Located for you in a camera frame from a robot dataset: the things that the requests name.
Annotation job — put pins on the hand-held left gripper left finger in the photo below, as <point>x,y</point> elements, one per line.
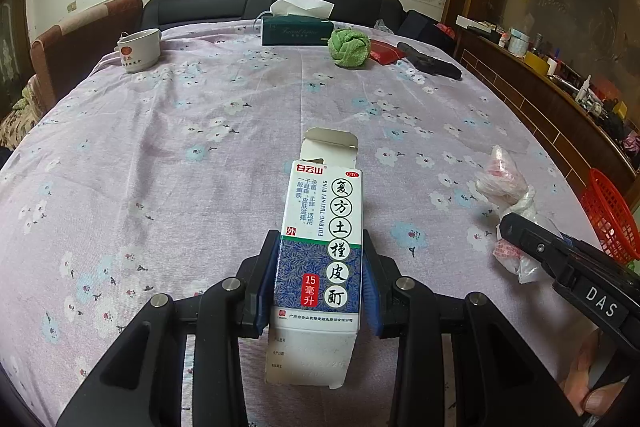
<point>265,287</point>

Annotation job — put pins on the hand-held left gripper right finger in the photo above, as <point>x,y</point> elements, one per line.
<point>372,292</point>

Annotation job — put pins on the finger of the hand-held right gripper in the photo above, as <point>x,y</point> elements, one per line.
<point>530,242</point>

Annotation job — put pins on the clear plastic bag red print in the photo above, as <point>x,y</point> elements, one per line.
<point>502,184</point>

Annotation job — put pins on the red plastic basket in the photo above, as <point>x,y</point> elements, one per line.
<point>607,212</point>

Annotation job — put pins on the white blue medicine carton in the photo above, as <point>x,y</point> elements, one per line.
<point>320,217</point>

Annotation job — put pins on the person's right hand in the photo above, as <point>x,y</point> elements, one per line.
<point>600,399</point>

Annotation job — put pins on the pink cloth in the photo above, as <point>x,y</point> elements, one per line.
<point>631,142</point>

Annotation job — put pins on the white spray bottle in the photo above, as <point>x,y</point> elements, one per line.
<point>585,91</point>

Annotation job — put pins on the yellow box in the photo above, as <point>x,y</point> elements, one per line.
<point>537,64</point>

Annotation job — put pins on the white jar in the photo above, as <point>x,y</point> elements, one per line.
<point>520,42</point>

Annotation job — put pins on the black gadget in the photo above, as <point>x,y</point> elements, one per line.
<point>430,62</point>

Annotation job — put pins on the white flat box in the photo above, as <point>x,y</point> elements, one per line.
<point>477,24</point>

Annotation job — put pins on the red wallet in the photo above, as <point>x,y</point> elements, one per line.
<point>385,52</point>

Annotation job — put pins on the black bag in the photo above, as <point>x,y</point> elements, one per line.
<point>420,24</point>

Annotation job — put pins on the green cloth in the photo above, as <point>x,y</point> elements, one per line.
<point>349,47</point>

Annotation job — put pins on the dark green tissue box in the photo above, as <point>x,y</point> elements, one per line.
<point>295,32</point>

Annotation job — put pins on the small grey plastic bag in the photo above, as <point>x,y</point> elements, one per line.
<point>384,26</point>

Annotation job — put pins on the white mug red print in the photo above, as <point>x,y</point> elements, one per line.
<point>142,54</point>

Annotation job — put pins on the black leather sofa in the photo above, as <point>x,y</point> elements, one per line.
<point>210,4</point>

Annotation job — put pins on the floral cushion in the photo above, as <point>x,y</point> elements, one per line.
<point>20,117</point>

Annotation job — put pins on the brown armchair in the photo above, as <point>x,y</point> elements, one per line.
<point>75,47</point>

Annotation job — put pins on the dark wooden display cabinet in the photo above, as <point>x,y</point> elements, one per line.
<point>12,37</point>

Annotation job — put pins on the white wall socket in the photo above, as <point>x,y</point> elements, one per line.
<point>72,5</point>

